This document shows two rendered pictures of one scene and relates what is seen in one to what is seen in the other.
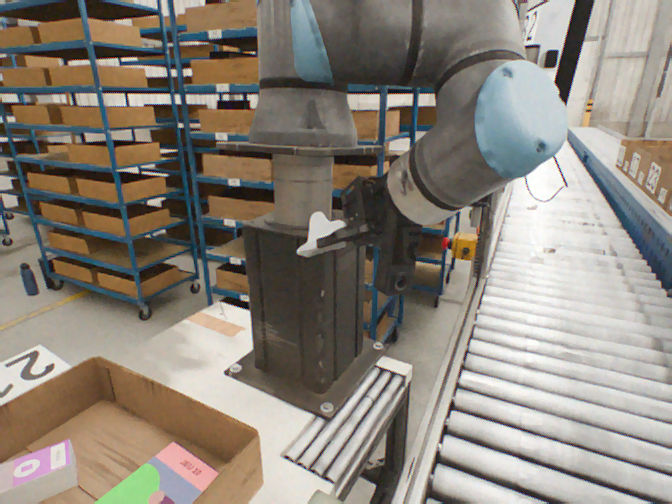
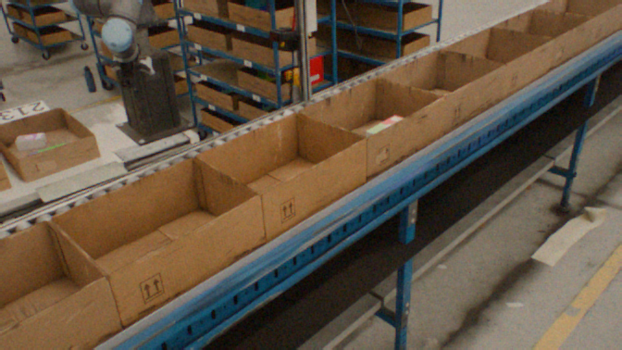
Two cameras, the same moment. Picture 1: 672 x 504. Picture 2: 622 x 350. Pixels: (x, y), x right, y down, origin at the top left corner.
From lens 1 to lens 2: 176 cm
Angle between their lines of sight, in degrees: 22
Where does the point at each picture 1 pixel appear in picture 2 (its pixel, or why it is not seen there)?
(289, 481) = (109, 157)
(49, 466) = (35, 137)
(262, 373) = (129, 128)
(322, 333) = (139, 107)
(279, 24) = not seen: outside the picture
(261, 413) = (118, 140)
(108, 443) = (59, 139)
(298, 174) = not seen: hidden behind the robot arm
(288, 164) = not seen: hidden behind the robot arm
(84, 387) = (55, 119)
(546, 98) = (119, 30)
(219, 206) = (192, 33)
